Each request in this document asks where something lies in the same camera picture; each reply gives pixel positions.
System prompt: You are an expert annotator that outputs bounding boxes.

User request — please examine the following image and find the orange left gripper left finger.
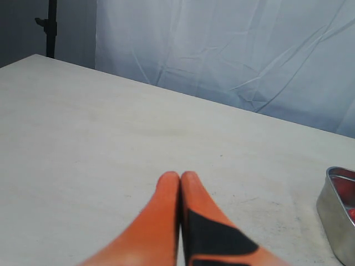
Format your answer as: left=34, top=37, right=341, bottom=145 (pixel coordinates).
left=81, top=171, right=179, bottom=265

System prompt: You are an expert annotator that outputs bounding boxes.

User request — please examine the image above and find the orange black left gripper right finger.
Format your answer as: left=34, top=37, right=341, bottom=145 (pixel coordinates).
left=181, top=171, right=287, bottom=265

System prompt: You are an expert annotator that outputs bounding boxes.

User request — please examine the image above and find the steel two-compartment lunch box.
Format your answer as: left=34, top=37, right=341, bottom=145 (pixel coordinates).
left=316, top=167, right=354, bottom=265

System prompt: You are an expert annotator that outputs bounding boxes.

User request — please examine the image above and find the red toy sausage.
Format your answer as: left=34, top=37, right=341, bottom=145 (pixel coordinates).
left=347, top=208, right=355, bottom=222

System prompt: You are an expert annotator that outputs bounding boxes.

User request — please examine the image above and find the white backdrop cloth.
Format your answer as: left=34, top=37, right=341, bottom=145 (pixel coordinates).
left=95, top=0, right=354, bottom=137

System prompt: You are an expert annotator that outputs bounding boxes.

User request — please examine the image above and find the black light stand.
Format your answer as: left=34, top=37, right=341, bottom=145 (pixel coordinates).
left=35, top=0, right=58, bottom=59

